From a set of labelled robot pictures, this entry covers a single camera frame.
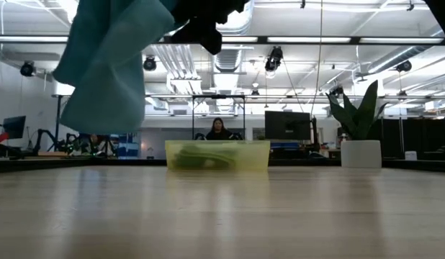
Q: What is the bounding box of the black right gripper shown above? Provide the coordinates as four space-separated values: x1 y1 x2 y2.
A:
171 0 251 56

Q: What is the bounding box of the teal microfiber towel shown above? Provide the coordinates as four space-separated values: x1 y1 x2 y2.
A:
52 0 189 136

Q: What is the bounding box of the lime green microfiber towel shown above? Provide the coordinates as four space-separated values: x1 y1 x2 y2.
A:
171 143 241 170

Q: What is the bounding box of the yellow translucent plastic bin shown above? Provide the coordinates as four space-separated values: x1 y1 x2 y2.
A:
164 140 271 171

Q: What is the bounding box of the black ceiling spotlight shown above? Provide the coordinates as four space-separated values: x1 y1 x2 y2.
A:
264 45 284 73
19 60 37 78
395 60 413 73
142 55 158 73

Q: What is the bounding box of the large black computer monitor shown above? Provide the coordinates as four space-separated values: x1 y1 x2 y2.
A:
264 110 313 141

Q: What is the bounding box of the overhead light bar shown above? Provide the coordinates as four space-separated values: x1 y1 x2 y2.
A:
0 35 445 45

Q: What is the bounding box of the snake plant in white pot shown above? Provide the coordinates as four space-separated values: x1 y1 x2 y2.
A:
325 79 390 168

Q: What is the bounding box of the small black monitor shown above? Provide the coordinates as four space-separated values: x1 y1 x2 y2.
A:
2 115 27 140

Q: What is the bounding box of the black office partition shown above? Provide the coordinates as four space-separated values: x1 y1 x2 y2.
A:
379 117 445 159

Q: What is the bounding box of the black workstation frame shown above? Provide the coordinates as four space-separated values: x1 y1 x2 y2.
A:
55 94 114 155

